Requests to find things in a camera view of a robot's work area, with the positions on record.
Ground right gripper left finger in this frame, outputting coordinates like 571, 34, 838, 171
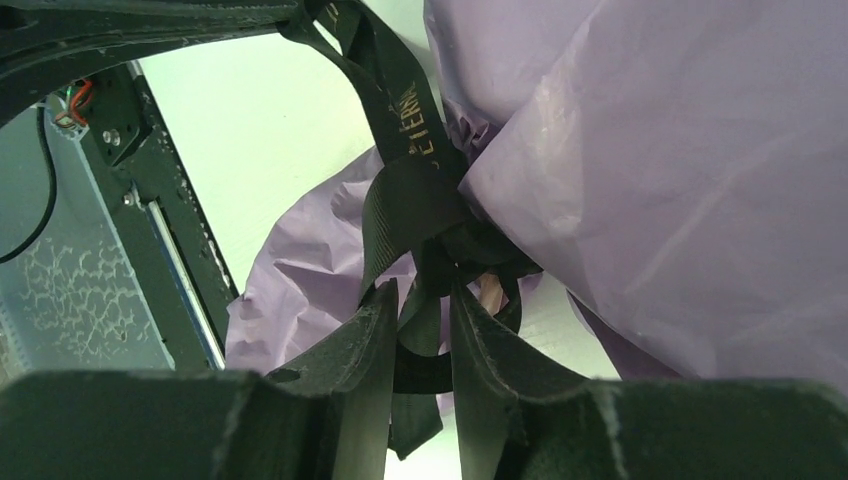
1, 281, 398, 479

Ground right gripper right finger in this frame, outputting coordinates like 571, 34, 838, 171
451, 285, 847, 479

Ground black ribbon strap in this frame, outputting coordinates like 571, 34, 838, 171
291, 0, 545, 462

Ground pink purple wrapping paper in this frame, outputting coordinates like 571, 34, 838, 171
225, 1, 847, 390

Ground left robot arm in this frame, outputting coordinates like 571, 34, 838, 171
1, 1, 303, 124

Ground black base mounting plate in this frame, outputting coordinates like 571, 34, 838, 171
82, 62, 236, 371

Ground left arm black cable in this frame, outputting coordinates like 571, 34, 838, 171
0, 105, 60, 266

